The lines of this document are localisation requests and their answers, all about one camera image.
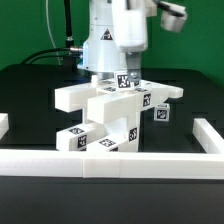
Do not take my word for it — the white block at left edge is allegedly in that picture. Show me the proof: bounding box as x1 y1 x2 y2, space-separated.
0 113 9 140

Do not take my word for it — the white chair seat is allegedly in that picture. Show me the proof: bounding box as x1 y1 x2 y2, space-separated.
88 109 141 153

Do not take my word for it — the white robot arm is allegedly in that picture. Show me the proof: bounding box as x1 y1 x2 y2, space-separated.
78 0 188 82

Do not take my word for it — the white thin cable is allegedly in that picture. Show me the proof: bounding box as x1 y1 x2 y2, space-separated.
45 0 63 66

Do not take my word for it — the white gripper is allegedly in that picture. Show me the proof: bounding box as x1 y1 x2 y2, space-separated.
112 0 148 82

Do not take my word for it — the black vertical cable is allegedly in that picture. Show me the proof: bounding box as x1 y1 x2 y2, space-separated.
63 0 75 51

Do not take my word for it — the black cable thick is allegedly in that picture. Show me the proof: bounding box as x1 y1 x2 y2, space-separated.
21 46 83 64

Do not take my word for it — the white U-shaped obstacle fence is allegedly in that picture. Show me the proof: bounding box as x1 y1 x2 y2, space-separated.
0 118 224 180

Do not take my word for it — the white chair back frame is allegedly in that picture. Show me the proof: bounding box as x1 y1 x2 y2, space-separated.
55 77 184 124

